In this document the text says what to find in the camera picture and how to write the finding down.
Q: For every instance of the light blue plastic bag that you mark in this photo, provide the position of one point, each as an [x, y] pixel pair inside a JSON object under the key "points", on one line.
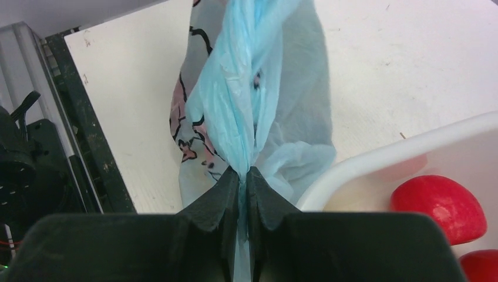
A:
{"points": [[253, 91]]}

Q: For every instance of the white plastic basket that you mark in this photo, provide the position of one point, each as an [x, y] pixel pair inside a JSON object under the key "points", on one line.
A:
{"points": [[465, 152]]}

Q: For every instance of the black table base frame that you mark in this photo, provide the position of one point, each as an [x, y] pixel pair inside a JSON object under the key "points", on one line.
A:
{"points": [[55, 159]]}

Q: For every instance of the red fake apple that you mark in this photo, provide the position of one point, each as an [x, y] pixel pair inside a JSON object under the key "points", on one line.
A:
{"points": [[452, 206]]}

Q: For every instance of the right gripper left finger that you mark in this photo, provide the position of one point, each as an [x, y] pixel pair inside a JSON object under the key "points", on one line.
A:
{"points": [[196, 244]]}

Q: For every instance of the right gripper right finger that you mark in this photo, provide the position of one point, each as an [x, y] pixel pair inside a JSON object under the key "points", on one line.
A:
{"points": [[287, 244]]}

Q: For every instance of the red fake tomato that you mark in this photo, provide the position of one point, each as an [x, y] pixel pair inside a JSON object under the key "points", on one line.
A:
{"points": [[480, 265]]}

